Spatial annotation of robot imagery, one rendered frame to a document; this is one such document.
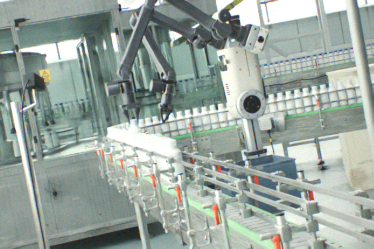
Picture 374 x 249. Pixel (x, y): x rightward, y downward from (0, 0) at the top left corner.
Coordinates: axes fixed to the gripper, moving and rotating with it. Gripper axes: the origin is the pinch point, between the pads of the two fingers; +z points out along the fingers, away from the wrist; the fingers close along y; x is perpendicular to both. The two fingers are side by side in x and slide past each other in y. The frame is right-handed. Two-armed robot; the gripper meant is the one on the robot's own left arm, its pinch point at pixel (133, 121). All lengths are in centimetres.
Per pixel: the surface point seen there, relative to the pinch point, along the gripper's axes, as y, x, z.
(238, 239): -6, -192, 26
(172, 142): 0, -97, 7
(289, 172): 56, -53, 33
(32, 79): -45, -108, -25
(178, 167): 0, -98, 16
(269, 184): 46, -53, 37
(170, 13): 137, 517, -95
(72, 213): -27, 329, 82
